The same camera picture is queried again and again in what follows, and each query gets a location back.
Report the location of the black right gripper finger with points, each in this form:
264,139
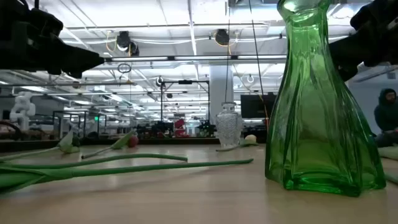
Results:
348,56

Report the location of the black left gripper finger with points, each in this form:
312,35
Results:
77,60

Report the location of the green glass vase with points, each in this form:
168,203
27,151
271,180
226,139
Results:
317,124

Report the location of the red artificial tulip thick stem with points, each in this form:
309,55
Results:
124,170

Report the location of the yellow artificial tulip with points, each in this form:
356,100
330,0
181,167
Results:
155,156

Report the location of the pale cream artificial tulip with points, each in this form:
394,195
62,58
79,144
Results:
250,138

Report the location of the clear textured glass vase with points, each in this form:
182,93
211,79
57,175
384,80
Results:
228,127

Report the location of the overhead light bar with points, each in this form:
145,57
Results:
140,58

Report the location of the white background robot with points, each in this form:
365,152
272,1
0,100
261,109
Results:
22,107

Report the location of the person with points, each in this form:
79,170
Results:
387,115

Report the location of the black monitor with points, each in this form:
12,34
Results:
256,105

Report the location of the red background object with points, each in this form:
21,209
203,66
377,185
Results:
179,126

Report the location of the white building column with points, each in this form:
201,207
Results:
217,93

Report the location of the black table frame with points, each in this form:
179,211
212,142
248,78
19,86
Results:
31,145

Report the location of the black background frame rig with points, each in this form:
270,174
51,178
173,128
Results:
186,82

